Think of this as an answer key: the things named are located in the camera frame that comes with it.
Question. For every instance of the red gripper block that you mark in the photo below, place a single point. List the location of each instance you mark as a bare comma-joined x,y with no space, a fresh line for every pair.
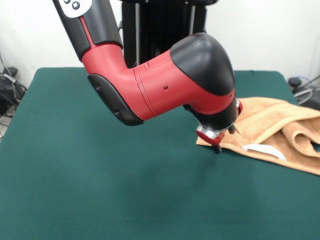
207,138

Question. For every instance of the tan terry towel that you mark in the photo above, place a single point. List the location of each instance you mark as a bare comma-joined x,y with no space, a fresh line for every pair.
262,117

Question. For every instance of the black round device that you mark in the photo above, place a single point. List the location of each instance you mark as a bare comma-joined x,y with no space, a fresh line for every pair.
296,82

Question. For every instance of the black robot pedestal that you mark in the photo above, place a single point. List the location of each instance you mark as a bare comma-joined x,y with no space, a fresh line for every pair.
155,30

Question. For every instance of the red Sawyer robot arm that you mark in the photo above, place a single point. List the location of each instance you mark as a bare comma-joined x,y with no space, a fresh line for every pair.
162,87

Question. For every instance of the dark green table cloth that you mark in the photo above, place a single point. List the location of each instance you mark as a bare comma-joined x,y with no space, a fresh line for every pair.
100,162

